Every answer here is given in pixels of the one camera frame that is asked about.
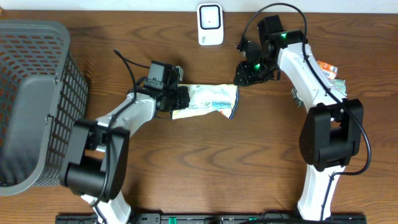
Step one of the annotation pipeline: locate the mint wet wipes pack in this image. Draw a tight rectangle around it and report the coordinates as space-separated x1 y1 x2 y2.
330 79 347 96

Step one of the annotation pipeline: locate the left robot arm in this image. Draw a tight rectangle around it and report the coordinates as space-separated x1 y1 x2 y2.
60 86 190 223

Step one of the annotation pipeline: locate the dark green round-logo packet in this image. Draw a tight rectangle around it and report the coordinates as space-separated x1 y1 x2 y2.
291 88 304 108

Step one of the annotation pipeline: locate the orange tissue pack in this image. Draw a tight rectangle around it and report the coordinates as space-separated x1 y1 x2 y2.
317 60 338 80

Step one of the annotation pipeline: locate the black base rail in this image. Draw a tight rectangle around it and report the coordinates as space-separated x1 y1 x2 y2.
55 212 368 224

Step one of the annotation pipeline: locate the white barcode scanner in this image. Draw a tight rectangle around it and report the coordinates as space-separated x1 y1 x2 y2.
197 3 224 46

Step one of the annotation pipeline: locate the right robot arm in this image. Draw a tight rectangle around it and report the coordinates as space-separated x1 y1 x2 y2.
234 28 364 221

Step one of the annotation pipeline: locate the white snack bag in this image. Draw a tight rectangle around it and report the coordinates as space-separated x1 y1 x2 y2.
172 84 239 119

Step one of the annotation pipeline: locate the grey plastic mesh basket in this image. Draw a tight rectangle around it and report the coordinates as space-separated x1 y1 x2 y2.
1 20 88 196

